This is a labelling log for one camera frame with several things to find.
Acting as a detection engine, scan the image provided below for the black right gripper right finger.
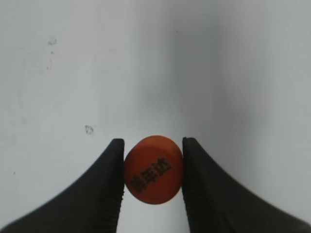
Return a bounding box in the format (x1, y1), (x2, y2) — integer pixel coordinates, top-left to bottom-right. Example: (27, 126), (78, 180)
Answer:
(182, 137), (311, 233)

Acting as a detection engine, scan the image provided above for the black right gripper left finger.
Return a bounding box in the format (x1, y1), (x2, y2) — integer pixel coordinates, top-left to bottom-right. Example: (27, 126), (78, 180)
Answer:
(1, 139), (124, 233)

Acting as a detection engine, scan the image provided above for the orange bottle cap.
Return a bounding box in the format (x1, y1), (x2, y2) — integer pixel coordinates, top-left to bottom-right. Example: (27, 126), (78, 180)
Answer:
(124, 135), (184, 205)

